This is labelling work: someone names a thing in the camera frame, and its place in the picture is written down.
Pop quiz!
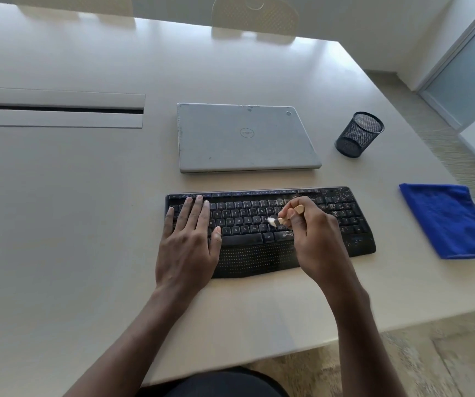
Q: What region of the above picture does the black keyboard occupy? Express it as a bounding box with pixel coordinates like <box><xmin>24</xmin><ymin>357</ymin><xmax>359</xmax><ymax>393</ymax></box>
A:
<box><xmin>164</xmin><ymin>186</ymin><xmax>377</xmax><ymax>280</ymax></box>

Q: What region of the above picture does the blue microfibre cloth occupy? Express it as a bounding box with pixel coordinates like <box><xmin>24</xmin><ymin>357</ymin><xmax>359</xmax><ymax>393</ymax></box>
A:
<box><xmin>398</xmin><ymin>183</ymin><xmax>475</xmax><ymax>260</ymax></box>

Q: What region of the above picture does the person's left forearm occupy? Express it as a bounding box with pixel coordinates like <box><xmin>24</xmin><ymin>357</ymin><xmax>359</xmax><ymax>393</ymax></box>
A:
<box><xmin>63</xmin><ymin>287</ymin><xmax>199</xmax><ymax>397</ymax></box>

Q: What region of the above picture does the person's black clothing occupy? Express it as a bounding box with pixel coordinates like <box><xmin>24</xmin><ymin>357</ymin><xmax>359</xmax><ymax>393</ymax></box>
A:
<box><xmin>136</xmin><ymin>366</ymin><xmax>290</xmax><ymax>397</ymax></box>

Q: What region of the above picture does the small wooden brush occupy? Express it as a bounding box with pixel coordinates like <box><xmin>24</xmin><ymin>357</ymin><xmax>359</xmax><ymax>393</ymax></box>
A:
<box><xmin>267</xmin><ymin>205</ymin><xmax>306</xmax><ymax>228</ymax></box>

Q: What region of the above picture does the person's right forearm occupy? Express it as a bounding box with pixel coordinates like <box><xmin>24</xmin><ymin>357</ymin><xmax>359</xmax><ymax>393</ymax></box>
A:
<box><xmin>328</xmin><ymin>295</ymin><xmax>408</xmax><ymax>397</ymax></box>

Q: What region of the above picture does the frosted glass door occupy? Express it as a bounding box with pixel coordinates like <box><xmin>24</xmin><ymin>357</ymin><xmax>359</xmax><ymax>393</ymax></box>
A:
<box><xmin>417</xmin><ymin>0</ymin><xmax>475</xmax><ymax>131</ymax></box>

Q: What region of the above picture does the cream perforated chair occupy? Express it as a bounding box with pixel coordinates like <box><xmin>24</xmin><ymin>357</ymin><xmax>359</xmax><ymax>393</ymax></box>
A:
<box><xmin>210</xmin><ymin>0</ymin><xmax>300</xmax><ymax>37</ymax></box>
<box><xmin>10</xmin><ymin>0</ymin><xmax>134</xmax><ymax>16</ymax></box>

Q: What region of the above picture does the grey desk cable slot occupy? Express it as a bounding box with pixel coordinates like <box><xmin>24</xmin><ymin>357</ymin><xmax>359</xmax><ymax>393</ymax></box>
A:
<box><xmin>0</xmin><ymin>85</ymin><xmax>146</xmax><ymax>130</ymax></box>

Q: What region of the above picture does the silver laptop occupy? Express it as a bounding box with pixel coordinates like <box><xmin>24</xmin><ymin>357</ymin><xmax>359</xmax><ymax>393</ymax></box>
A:
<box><xmin>176</xmin><ymin>103</ymin><xmax>323</xmax><ymax>174</ymax></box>

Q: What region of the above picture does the black mesh pen holder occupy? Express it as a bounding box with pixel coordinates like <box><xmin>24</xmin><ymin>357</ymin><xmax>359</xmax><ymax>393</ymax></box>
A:
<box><xmin>334</xmin><ymin>111</ymin><xmax>385</xmax><ymax>159</ymax></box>

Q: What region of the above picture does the person's right hand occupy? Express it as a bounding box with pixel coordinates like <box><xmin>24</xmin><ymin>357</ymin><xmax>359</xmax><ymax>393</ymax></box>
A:
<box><xmin>278</xmin><ymin>196</ymin><xmax>370</xmax><ymax>315</ymax></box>

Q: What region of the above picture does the person's left hand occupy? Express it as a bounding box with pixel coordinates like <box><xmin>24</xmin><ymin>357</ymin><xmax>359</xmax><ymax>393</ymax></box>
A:
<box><xmin>155</xmin><ymin>195</ymin><xmax>223</xmax><ymax>301</ymax></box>

